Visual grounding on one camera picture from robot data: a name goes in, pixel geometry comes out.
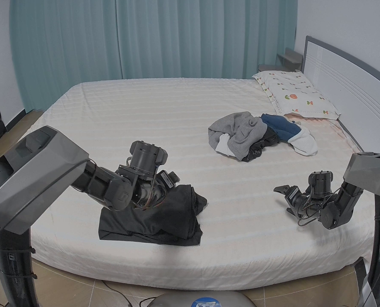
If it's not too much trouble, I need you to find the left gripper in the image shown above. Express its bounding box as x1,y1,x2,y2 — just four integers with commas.
135,170,181,209

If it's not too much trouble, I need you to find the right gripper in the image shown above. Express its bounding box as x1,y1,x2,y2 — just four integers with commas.
274,184,311,219

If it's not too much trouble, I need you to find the black T-shirt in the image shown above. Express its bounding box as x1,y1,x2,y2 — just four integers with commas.
98,184,208,246

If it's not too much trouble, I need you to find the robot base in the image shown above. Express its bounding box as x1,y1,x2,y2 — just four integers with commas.
148,291,256,307

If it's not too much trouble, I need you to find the bed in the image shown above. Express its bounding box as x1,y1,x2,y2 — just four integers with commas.
28,35,380,292

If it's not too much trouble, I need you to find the pile of clothes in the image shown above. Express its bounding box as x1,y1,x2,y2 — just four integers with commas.
208,112,318,163

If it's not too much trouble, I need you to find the white printed pillow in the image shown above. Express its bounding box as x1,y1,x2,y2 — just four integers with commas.
252,70,342,120

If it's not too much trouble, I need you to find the grey bedside table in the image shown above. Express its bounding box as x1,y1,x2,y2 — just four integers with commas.
258,48,303,73

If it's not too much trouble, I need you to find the blue-green curtain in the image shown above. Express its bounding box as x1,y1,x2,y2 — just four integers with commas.
115,0,298,80
9,0,123,113

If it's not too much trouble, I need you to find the black cable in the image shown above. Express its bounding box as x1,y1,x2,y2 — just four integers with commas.
297,216,322,227
102,280,157,307

